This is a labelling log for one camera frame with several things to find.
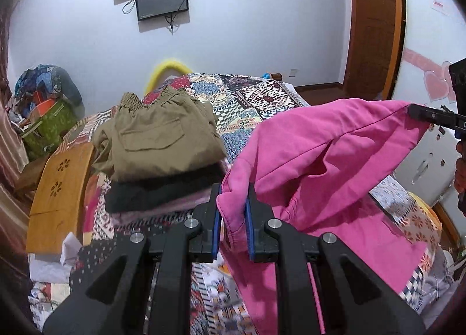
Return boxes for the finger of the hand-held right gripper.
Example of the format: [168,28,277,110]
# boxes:
[407,102,466,134]

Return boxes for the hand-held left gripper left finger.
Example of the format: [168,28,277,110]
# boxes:
[43,183,222,335]

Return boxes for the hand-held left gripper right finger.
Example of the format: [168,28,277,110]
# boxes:
[245,181,426,335]

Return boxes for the pink pants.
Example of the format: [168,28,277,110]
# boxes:
[218,98,434,335]

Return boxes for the olive green folded pants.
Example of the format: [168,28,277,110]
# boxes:
[91,87,227,183]

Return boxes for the person's right hand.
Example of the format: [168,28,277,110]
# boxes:
[453,140,466,216]

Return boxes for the white fridge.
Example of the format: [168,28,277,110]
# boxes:
[391,122,464,209]

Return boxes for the lilac folded garment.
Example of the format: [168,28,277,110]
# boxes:
[111,197,212,226]

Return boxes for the black folded garment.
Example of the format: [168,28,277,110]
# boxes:
[105,164,227,214]

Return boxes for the brown wooden door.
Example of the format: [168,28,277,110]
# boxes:
[343,0,406,101]

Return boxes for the colourful patchwork blanket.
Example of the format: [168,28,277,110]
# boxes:
[29,73,456,335]

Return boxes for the bamboo lap table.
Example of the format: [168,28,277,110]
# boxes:
[25,142,96,255]

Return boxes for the white crumpled paper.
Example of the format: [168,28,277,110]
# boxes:
[28,232,86,285]

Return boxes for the yellow foam tube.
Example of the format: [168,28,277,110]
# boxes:
[145,59,192,96]

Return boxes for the striped brown curtain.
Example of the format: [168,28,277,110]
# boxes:
[0,3,39,325]

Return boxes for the blue patterned cloth bag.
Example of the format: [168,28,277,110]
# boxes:
[15,64,86,117]

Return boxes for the pink heart wall decoration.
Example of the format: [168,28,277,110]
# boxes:
[402,48,456,103]

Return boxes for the red and white wall sign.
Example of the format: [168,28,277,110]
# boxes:
[430,0,452,15]

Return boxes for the black hanging cable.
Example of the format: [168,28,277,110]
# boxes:
[165,11,180,35]

